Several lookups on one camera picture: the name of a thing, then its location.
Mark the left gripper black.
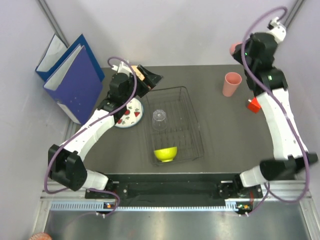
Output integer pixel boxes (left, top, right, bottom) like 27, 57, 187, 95
122, 65, 164, 105

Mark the beige floral plate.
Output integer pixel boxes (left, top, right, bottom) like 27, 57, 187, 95
131, 65, 145, 81

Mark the white plate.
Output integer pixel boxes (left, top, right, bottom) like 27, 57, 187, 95
115, 98, 144, 129

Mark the clear wine glass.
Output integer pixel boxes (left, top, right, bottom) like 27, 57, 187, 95
152, 109, 168, 131

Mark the black wire dish rack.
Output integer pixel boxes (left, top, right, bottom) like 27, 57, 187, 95
142, 86, 204, 166

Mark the yellow-green bowl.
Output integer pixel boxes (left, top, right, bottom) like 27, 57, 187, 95
153, 146, 178, 163

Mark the pink cup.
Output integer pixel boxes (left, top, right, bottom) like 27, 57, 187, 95
222, 72, 242, 97
229, 42, 242, 56

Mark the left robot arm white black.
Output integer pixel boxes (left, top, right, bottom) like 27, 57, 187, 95
45, 62, 163, 199

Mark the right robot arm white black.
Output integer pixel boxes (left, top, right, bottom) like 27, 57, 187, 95
233, 32, 319, 198

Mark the front blue binder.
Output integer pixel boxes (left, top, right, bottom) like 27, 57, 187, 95
43, 45, 103, 125

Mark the blue binder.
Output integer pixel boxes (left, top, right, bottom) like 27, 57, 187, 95
35, 34, 105, 82
43, 45, 103, 125

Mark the rear blue binder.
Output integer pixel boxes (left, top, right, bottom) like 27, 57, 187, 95
35, 34, 105, 82

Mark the red cube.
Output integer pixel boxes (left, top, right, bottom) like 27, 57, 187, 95
247, 97, 261, 114

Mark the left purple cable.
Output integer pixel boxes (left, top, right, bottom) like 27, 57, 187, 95
43, 56, 138, 217

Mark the purple cable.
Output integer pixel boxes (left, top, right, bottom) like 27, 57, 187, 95
241, 6, 311, 216
43, 56, 138, 217

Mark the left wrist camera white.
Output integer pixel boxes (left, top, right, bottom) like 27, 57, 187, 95
111, 61, 132, 76

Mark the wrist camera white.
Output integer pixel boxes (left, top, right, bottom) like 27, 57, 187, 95
111, 61, 132, 76
267, 17, 287, 44

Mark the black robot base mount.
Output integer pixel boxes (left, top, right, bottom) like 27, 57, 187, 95
84, 171, 263, 207

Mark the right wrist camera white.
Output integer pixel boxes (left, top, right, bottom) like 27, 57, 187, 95
267, 17, 287, 44

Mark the aluminium rail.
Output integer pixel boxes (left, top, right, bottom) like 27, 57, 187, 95
41, 179, 313, 213

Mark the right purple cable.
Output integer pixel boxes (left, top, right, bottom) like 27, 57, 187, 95
241, 6, 311, 216

